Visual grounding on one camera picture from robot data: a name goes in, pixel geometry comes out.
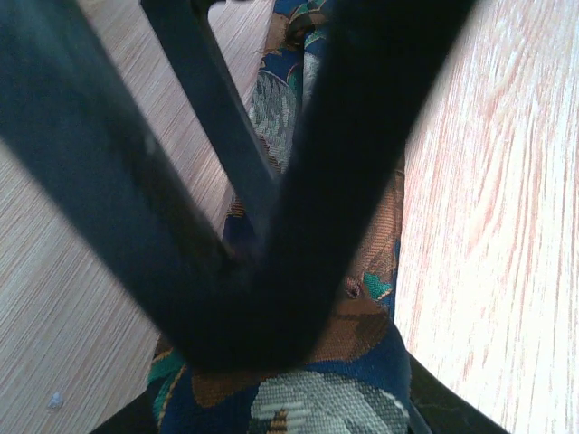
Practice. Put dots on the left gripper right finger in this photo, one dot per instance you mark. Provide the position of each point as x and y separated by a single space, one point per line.
436 409

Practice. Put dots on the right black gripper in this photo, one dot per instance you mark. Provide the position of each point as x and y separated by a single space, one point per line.
184 32

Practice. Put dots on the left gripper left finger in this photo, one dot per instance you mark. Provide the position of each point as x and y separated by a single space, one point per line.
135 418

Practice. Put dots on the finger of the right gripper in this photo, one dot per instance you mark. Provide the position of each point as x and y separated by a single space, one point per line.
378 68
68 117

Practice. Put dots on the brown teal patterned tie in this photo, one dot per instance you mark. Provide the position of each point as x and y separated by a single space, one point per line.
358 379

